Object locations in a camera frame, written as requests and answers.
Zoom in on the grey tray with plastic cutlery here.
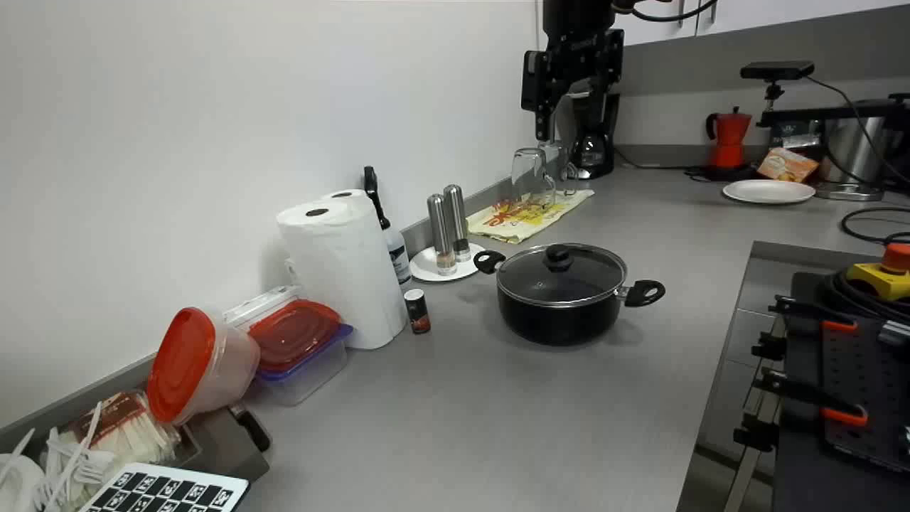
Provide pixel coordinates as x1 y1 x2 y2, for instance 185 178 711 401
0 387 272 512

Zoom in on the small dark spice bottle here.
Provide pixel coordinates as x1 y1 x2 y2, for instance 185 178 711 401
401 288 433 339

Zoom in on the printed yellow red dish towel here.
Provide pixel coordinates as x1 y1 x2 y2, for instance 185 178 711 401
465 184 596 246

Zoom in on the yellow emergency stop button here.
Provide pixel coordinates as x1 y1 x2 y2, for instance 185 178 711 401
843 239 910 305

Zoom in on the clear container with purple rim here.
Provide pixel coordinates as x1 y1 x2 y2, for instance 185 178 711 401
256 325 356 410

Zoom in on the black cable loop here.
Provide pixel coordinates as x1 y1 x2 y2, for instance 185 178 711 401
835 204 910 246

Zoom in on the clear drinking glass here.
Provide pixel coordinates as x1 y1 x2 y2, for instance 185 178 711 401
509 141 548 191

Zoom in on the thin black camera cable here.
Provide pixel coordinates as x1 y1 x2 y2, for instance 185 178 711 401
804 73 910 187

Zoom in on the stainless steel pot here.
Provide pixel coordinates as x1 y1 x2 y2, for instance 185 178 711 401
818 110 899 187

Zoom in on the black camera on stand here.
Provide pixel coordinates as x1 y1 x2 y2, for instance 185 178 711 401
738 60 818 107

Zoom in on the black cooking pot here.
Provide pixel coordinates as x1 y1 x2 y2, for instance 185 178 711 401
472 242 667 350

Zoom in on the clear container with red lid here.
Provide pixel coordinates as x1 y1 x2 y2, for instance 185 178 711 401
246 296 347 376

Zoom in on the steel pepper mill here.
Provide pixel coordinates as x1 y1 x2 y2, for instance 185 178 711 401
444 181 472 255
423 191 457 269

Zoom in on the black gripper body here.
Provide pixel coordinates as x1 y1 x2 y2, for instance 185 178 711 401
519 29 626 117

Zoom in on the small round white plate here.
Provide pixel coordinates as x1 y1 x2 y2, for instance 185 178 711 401
407 242 489 288

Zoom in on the white dinner plate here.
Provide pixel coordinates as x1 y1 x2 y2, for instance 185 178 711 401
718 175 818 207

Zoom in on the red moka pot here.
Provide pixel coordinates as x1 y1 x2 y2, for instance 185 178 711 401
701 106 754 175

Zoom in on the clear tub with orange lid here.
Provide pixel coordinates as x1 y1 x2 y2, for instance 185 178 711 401
145 305 263 426

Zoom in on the spray bottle with black nozzle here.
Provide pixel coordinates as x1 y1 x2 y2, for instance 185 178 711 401
361 165 414 288

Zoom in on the orange snack packet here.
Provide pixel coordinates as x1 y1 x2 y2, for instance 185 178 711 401
757 144 822 184

